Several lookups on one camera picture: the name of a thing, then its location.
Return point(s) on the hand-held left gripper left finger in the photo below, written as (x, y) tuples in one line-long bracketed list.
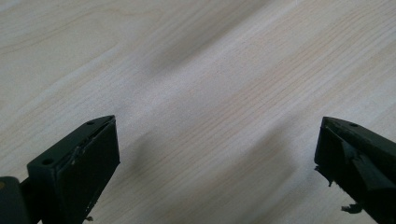
[(77, 168)]

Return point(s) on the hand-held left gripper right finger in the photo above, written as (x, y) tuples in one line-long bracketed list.
[(358, 155)]

